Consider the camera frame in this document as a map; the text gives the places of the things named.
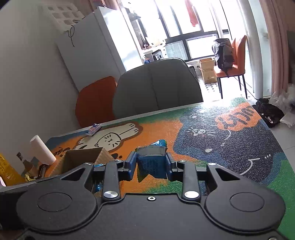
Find blue snack bag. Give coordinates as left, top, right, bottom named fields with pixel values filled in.
left=136, top=139, right=167, bottom=183

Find small blue tissue pack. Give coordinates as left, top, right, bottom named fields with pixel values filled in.
left=86, top=124, right=102, bottom=136

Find brown cardboard box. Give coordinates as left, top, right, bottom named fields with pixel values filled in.
left=45, top=148, right=114, bottom=177

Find colourful cat table mat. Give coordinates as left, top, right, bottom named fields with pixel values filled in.
left=46, top=97, right=294, bottom=239

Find grey upholstered chair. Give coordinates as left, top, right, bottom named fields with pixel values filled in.
left=112, top=58, right=203, bottom=119

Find white paper roll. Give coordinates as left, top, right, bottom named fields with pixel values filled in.
left=30, top=135, right=56, bottom=165

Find dark glass bottle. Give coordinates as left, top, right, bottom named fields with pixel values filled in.
left=16, top=152, right=38, bottom=179

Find cardboard boxes by window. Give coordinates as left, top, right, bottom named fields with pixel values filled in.
left=199, top=57, right=217, bottom=84

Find black clothes on floor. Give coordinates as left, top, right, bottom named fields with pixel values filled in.
left=252, top=98, right=284, bottom=128

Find black backpack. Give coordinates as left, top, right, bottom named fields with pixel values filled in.
left=212, top=39, right=235, bottom=77

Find yellow oil bottle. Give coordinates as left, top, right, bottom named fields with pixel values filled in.
left=0, top=155, right=25, bottom=186

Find white leaning board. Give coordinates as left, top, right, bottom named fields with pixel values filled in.
left=56, top=7, right=143, bottom=90

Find white plastic bags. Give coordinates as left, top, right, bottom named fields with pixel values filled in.
left=270, top=83, right=295, bottom=128

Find orange chair near window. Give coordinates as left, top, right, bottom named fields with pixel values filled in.
left=214, top=35, right=247, bottom=99

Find red hanging garment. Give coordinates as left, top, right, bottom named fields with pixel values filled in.
left=185, top=0, right=199, bottom=27

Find pink curtain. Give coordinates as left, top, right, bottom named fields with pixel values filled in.
left=259, top=0, right=294, bottom=93

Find orange chair by wall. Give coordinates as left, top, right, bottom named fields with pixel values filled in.
left=75, top=76, right=117, bottom=128

